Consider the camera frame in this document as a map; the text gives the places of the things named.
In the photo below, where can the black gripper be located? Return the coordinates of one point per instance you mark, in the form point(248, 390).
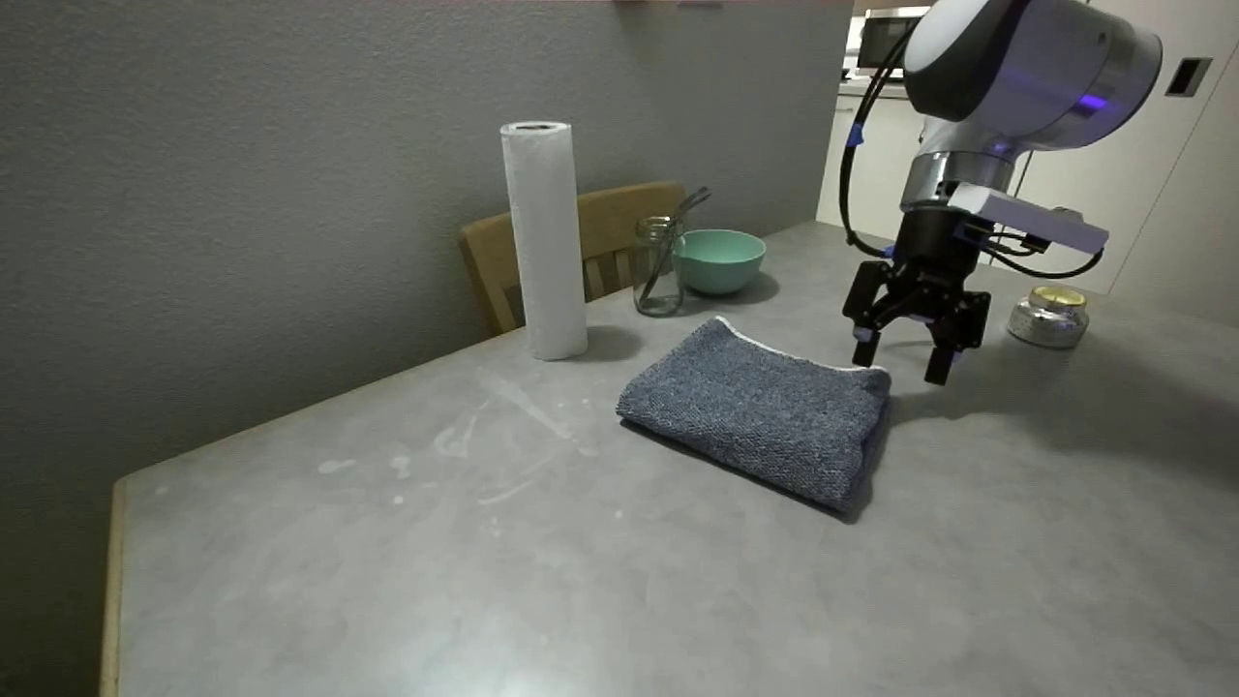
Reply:
point(923, 276)

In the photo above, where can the blue striped towel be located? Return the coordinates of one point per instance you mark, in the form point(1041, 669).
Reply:
point(768, 416)

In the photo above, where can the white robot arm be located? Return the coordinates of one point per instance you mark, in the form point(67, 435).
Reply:
point(992, 84)

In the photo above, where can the white paper towel roll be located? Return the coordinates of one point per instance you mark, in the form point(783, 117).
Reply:
point(547, 235)

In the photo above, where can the yellow lidded jar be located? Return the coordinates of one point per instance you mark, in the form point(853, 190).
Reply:
point(1050, 318)

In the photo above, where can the teal green bowl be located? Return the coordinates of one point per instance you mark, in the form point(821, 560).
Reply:
point(716, 261)

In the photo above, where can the clear glass jar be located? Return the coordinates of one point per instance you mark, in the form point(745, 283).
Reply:
point(659, 287)

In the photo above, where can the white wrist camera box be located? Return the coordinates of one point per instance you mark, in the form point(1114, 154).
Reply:
point(1059, 227)

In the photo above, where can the wooden chair by wall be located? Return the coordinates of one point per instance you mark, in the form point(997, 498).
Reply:
point(609, 238)

